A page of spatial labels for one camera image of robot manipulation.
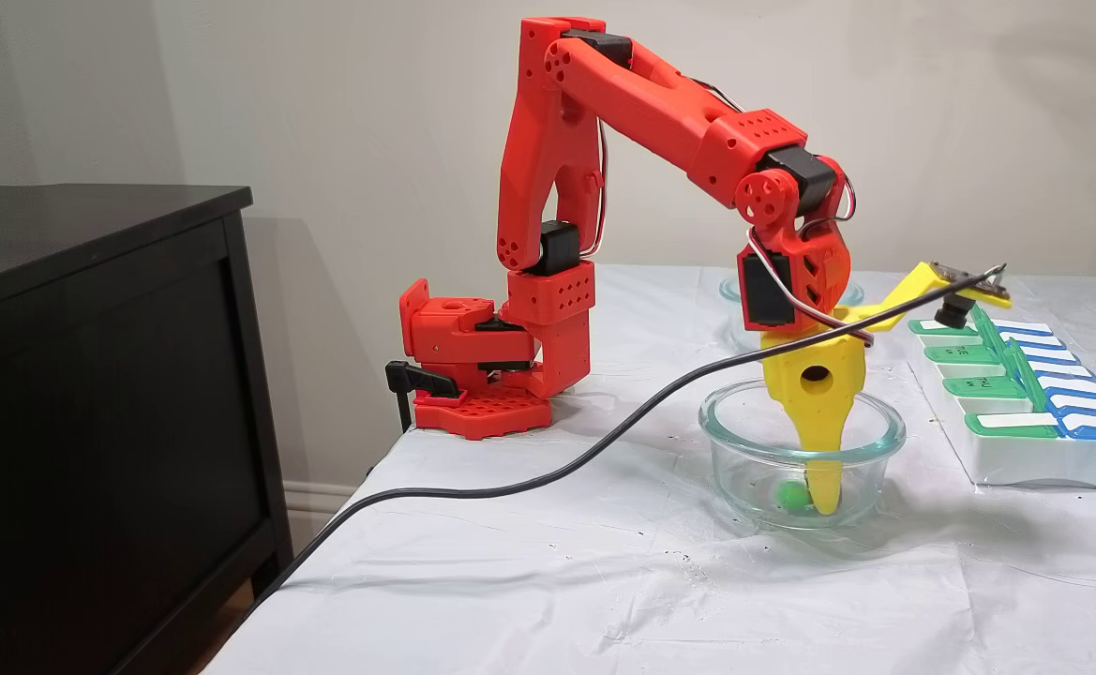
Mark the black wooden cabinet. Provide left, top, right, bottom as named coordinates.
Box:
left=0, top=184, right=293, bottom=675

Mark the camera board on yellow mount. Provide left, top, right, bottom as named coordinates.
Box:
left=862, top=261, right=1013, bottom=329

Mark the black camera cable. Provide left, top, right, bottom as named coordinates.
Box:
left=252, top=262, right=1008, bottom=601

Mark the white red servo wire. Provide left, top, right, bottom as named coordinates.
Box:
left=796, top=173, right=857, bottom=235
left=747, top=225, right=877, bottom=348

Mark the clear glass bowl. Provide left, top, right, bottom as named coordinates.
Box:
left=719, top=275, right=865, bottom=348
left=698, top=379, right=907, bottom=531

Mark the black table clamp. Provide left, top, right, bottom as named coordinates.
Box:
left=384, top=360, right=461, bottom=434

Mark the weekly pill organizer box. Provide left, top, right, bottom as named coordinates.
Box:
left=907, top=305, right=1096, bottom=493

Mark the white tablecloth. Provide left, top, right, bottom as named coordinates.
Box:
left=201, top=262, right=1096, bottom=675

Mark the white baseboard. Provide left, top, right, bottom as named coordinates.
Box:
left=283, top=480, right=370, bottom=547

